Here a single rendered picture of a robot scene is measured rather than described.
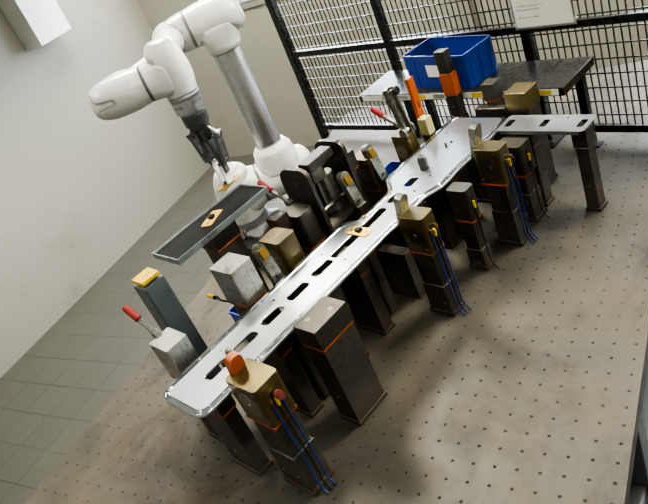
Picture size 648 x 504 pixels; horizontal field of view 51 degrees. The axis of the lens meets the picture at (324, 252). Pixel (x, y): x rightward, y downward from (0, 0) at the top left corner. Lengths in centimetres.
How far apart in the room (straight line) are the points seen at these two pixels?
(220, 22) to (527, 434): 162
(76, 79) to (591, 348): 410
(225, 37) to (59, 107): 270
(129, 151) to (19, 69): 97
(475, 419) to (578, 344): 33
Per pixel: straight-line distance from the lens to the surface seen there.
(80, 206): 501
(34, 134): 487
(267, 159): 258
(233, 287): 187
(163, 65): 192
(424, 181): 210
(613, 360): 180
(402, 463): 171
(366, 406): 183
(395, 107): 228
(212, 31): 245
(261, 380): 152
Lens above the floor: 197
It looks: 30 degrees down
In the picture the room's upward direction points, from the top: 25 degrees counter-clockwise
